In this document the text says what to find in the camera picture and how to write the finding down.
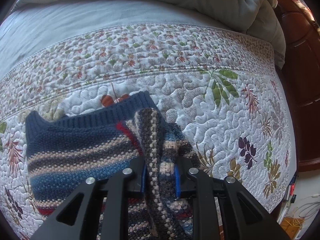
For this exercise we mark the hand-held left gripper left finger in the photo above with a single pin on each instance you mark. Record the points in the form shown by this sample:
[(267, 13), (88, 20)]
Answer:
[(117, 200)]

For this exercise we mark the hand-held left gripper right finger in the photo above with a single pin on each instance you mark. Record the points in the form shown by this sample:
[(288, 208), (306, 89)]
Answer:
[(202, 200)]

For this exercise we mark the striped knit sweater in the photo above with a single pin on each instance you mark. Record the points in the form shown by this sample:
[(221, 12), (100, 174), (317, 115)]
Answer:
[(82, 150)]

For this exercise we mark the floral quilt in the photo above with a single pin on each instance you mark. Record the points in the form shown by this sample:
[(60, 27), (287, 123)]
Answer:
[(212, 120)]

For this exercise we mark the power strip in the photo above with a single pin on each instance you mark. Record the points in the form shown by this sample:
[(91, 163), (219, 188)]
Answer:
[(292, 190)]

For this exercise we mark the wooden headboard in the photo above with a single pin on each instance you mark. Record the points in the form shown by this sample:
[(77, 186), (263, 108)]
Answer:
[(302, 80)]

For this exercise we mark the light blue blanket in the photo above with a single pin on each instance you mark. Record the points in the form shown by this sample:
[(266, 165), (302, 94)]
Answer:
[(75, 25)]

